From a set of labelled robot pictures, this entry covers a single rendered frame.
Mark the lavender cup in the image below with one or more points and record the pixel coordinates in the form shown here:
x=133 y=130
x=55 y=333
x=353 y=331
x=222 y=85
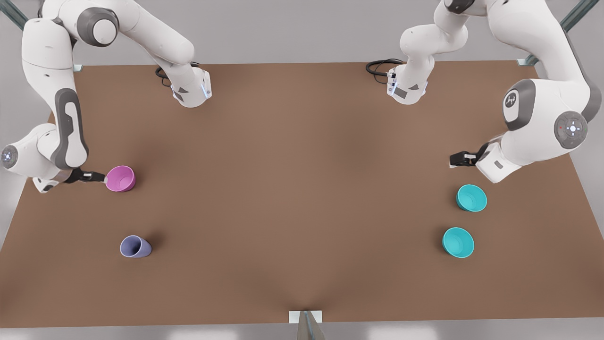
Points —
x=136 y=247

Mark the teal blue bowl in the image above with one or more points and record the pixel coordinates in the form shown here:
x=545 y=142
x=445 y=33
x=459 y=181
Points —
x=458 y=242
x=472 y=198

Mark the silver frame post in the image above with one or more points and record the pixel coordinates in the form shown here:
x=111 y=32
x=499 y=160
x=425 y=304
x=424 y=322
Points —
x=306 y=323
x=13 y=12
x=573 y=16

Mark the pink bowl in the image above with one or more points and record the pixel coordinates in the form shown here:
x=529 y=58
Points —
x=120 y=179

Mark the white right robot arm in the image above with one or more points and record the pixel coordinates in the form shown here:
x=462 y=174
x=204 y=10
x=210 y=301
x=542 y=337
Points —
x=49 y=71

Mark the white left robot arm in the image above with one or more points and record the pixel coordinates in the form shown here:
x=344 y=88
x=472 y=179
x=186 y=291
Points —
x=538 y=108

